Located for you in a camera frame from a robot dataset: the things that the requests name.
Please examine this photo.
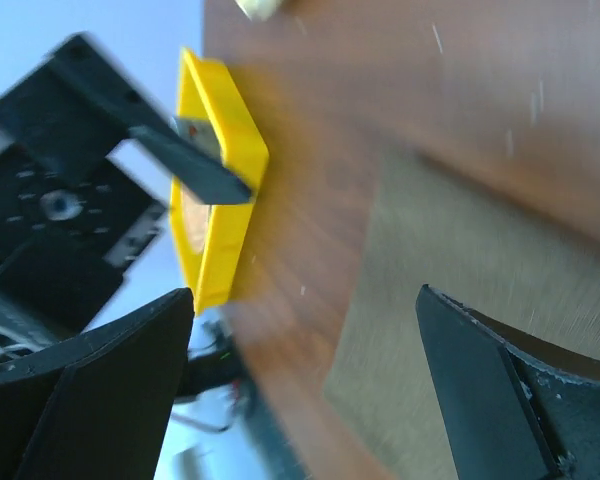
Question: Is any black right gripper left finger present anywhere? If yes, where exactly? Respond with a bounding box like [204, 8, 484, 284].
[0, 288, 194, 479]

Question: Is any brown cloth napkin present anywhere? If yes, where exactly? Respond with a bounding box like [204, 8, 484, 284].
[324, 154, 600, 479]

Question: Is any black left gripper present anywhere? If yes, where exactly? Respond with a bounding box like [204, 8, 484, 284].
[0, 33, 252, 345]

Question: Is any beige round plate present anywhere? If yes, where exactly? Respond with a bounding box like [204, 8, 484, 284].
[235, 0, 286, 22]

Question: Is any yellow plastic tray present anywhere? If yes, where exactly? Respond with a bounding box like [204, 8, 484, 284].
[168, 46, 271, 317]

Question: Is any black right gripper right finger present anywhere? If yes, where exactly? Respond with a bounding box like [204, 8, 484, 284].
[415, 285, 600, 479]

